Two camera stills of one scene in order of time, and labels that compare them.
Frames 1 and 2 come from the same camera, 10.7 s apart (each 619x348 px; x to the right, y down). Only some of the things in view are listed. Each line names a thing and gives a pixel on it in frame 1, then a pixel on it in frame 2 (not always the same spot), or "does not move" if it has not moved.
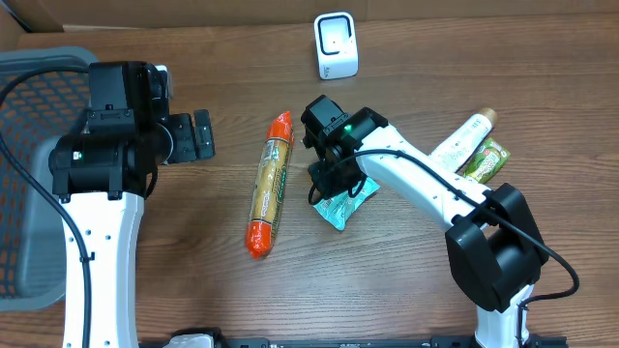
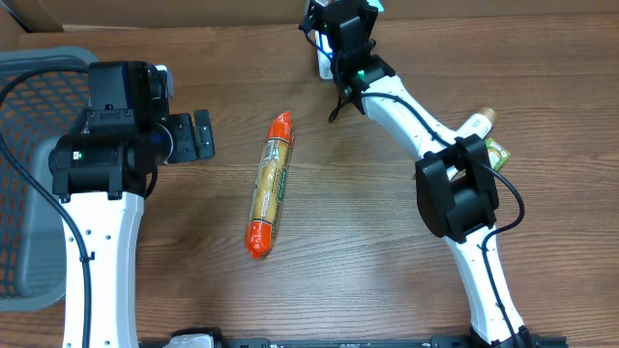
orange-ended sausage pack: [270, 187] does not move
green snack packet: [488, 162] does not move
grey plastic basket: [38, 111] does not move
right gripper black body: [338, 176] to [369, 22]
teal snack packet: [340, 209] to [375, 3]
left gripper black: [191, 149] does not move
